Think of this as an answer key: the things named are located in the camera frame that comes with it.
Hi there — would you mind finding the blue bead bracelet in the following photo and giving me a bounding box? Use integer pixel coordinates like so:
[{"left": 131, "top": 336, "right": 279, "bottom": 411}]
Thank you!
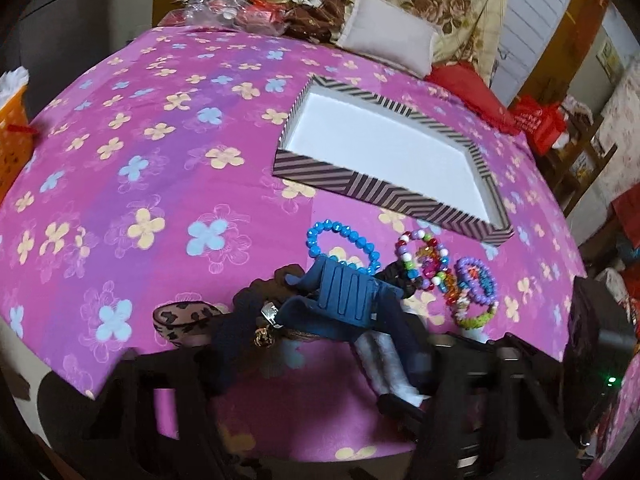
[{"left": 305, "top": 219, "right": 382, "bottom": 276}]

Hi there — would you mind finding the wooden shelf rack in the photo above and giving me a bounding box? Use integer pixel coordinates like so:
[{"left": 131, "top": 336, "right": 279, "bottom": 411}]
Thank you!
[{"left": 537, "top": 106, "right": 617, "bottom": 218}]

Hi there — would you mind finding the red paper gift bag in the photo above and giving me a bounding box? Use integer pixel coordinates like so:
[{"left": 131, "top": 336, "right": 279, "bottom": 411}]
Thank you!
[{"left": 511, "top": 96, "right": 566, "bottom": 156}]

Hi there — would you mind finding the purple bead bracelet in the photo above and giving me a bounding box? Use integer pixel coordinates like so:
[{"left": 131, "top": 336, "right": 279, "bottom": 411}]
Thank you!
[{"left": 453, "top": 256, "right": 499, "bottom": 307}]

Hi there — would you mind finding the green yellow bead bracelet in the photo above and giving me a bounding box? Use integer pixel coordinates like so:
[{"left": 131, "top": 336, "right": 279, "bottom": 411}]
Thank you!
[{"left": 449, "top": 294, "right": 500, "bottom": 331}]

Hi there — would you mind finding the white pillow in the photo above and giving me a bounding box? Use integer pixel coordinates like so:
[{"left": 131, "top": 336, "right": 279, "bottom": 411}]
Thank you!
[{"left": 336, "top": 0, "right": 438, "bottom": 78}]

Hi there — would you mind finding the multicolour bead bracelet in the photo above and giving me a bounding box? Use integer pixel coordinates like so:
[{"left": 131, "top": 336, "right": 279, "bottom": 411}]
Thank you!
[{"left": 394, "top": 228, "right": 452, "bottom": 291}]

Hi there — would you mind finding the orange plastic basket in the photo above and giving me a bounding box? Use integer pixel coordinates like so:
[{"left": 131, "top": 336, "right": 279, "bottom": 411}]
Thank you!
[{"left": 0, "top": 66, "right": 37, "bottom": 200}]

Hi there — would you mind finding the leopard print hair band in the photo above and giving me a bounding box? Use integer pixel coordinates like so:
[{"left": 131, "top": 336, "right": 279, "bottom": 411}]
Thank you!
[{"left": 152, "top": 300, "right": 229, "bottom": 347}]

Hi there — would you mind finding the light blue fluffy scrunchie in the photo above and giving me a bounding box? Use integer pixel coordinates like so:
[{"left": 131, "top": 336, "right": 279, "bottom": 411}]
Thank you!
[{"left": 354, "top": 332, "right": 427, "bottom": 408}]

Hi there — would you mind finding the pink floral bedsheet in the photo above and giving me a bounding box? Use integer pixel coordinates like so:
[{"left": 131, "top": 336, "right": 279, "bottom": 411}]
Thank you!
[{"left": 1, "top": 27, "right": 584, "bottom": 396}]

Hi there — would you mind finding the clear plastic bag pile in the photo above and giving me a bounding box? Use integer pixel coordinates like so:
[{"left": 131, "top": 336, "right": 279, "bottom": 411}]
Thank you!
[{"left": 157, "top": 0, "right": 288, "bottom": 37}]

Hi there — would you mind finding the black scrunchie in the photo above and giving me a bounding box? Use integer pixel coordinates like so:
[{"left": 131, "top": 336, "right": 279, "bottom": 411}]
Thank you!
[{"left": 374, "top": 260, "right": 418, "bottom": 299}]

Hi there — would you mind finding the striped cardboard tray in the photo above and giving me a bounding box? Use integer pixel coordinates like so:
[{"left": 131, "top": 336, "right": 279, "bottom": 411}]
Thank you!
[{"left": 272, "top": 76, "right": 514, "bottom": 246}]

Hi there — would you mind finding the dark blue hair claw clip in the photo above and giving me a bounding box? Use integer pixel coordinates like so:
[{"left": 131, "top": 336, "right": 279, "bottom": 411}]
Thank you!
[{"left": 276, "top": 256, "right": 404, "bottom": 341}]

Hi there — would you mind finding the brown velvet scrunchie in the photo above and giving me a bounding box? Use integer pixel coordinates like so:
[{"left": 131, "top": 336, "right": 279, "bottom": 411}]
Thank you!
[{"left": 232, "top": 263, "right": 305, "bottom": 315}]

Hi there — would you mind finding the red heart cushion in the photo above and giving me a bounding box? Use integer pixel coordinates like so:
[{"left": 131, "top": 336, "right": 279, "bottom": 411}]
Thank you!
[{"left": 425, "top": 62, "right": 521, "bottom": 136}]

